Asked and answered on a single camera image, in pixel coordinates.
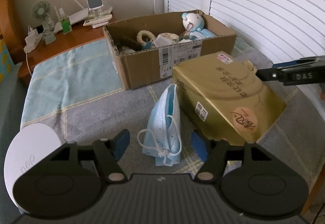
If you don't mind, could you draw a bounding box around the blue face mask stack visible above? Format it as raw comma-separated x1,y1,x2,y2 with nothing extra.
190,28,217,40

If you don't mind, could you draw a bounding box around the brown hair scrunchie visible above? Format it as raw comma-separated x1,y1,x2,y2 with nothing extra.
116,36,142,52

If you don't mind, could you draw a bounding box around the beige drawstring pouch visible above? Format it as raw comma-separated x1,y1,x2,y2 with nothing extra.
157,33,180,44

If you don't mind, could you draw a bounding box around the blue round plush doll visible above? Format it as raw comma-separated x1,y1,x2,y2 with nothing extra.
181,12,204,32

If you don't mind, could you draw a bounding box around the cream fluffy scrunchie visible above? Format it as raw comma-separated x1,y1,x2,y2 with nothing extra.
137,30,156,46

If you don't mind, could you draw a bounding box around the white cloth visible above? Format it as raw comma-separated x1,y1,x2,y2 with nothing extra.
153,35,173,48

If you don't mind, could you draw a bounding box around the green grey plaid blanket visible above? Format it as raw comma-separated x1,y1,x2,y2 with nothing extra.
21,39,324,185

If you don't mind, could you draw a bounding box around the white lidded clear jar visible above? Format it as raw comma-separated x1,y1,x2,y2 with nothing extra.
4,123,65,206

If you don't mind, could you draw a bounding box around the brown cardboard box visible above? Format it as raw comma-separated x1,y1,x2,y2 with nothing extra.
104,10,236,90

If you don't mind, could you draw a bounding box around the wooden nightstand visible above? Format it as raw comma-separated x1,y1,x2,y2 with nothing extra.
18,22,104,87

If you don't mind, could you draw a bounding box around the yellow blue paper bag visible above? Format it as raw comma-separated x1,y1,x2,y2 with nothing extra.
0,39,15,84

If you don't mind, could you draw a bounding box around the green spray bottle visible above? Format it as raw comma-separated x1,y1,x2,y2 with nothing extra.
61,17,72,34

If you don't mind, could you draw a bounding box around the white remote control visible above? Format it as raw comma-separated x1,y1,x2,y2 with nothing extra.
83,14,112,27

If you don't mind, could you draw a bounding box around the white power strip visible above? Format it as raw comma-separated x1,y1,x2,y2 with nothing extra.
24,26,43,54

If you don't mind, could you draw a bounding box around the white wifi router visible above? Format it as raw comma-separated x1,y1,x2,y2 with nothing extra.
53,0,89,34

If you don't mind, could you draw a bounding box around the small white smart display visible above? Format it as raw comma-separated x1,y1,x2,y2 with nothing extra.
87,0,104,18

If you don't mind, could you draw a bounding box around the wooden bed headboard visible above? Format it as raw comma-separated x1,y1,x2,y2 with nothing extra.
1,0,25,64

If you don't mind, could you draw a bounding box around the green desk fan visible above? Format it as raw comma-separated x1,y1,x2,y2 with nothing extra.
31,1,56,45

